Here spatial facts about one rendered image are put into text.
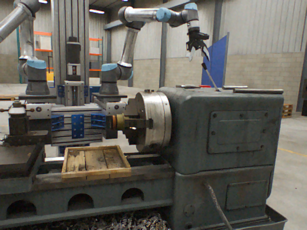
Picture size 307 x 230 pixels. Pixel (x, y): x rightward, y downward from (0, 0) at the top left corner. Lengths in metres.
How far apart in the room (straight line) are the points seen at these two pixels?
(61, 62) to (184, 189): 1.28
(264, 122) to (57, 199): 1.06
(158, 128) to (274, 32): 11.51
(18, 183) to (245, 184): 1.07
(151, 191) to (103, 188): 0.24
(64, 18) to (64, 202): 1.32
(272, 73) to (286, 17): 2.37
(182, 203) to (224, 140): 0.37
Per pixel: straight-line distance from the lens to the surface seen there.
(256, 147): 1.35
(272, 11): 12.72
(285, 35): 12.15
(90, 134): 1.82
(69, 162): 1.25
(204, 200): 1.29
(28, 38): 1.88
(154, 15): 1.54
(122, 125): 1.18
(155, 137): 1.12
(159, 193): 1.23
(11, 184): 1.07
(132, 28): 1.84
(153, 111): 1.10
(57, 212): 1.19
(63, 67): 1.92
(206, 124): 1.15
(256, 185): 1.44
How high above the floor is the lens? 1.34
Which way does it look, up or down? 10 degrees down
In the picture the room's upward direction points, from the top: 2 degrees clockwise
